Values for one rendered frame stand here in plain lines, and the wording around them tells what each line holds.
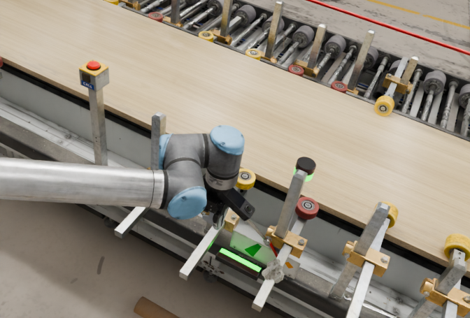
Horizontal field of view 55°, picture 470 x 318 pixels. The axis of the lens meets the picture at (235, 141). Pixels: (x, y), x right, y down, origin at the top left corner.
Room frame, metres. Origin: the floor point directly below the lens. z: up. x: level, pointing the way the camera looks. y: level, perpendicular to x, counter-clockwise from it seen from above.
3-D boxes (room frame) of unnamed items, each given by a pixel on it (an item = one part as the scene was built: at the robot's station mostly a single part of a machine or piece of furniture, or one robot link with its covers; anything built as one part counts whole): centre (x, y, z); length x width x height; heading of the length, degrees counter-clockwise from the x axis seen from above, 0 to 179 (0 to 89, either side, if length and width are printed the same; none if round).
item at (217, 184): (0.87, 0.02, 1.20); 0.10 x 0.09 x 0.05; 161
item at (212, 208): (0.88, 0.03, 1.11); 0.09 x 0.08 x 0.12; 71
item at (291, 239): (0.97, -0.23, 0.85); 0.13 x 0.06 x 0.05; 70
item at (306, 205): (1.09, -0.29, 0.85); 0.08 x 0.08 x 0.11
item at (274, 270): (0.83, -0.20, 0.87); 0.09 x 0.07 x 0.02; 160
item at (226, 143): (0.87, 0.02, 1.28); 0.10 x 0.09 x 0.12; 108
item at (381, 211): (0.89, -0.44, 0.94); 0.03 x 0.03 x 0.48; 70
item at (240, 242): (0.96, -0.17, 0.75); 0.26 x 0.01 x 0.10; 70
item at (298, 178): (0.97, -0.21, 0.93); 0.03 x 0.03 x 0.48; 70
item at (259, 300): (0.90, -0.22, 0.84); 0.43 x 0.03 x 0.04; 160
